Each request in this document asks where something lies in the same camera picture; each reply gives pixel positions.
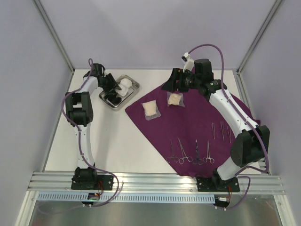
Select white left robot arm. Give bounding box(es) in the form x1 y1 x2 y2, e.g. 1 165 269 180
61 58 122 172

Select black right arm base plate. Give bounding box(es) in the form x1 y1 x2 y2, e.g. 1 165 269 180
196 176 240 193

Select aluminium front frame rail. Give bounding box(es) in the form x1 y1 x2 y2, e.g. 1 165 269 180
27 171 285 195

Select right aluminium side rail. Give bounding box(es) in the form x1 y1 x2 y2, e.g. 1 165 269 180
232 70 271 176

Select steel tweezers left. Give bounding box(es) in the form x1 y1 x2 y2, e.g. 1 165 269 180
212 122 215 140

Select left aluminium frame post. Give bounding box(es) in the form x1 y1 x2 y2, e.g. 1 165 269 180
32 0 75 74

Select aluminium frame post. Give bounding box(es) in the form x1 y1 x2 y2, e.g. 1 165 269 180
32 0 75 74
236 0 284 75

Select steel tweezers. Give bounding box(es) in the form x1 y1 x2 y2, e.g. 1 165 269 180
227 126 231 143
220 121 225 141
212 122 215 140

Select white gauze pad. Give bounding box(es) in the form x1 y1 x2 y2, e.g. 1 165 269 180
116 86 129 97
120 78 132 88

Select steel instrument tray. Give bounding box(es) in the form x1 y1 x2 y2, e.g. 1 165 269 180
99 74 140 111

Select right aluminium frame post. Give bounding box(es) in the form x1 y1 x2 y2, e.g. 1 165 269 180
236 0 284 75

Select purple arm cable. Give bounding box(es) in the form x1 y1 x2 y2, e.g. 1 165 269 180
187 43 270 211
61 58 127 214

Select black handled scissors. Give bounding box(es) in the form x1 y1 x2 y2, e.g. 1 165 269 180
192 140 203 165

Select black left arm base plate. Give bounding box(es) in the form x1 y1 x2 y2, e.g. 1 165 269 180
71 167 113 191

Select purple cloth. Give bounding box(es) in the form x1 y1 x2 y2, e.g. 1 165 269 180
124 82 261 177

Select steel forceps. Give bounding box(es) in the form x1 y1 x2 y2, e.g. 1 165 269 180
203 141 214 164
166 140 179 163
178 138 192 164

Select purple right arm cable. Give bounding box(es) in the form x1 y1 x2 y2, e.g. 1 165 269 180
187 43 270 211

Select clear packet beige gauze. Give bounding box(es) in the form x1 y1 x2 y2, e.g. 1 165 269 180
167 92 185 107
142 100 161 121

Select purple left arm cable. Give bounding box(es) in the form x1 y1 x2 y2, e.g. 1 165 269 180
61 58 127 214

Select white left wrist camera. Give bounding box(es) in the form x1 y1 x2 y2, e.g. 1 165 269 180
101 69 108 77

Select steel tweezers middle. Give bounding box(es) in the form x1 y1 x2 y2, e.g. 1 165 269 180
220 121 225 141

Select steel tweezers right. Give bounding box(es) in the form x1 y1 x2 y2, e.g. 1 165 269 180
227 126 231 143

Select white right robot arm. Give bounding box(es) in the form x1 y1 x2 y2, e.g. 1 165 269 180
162 59 270 191

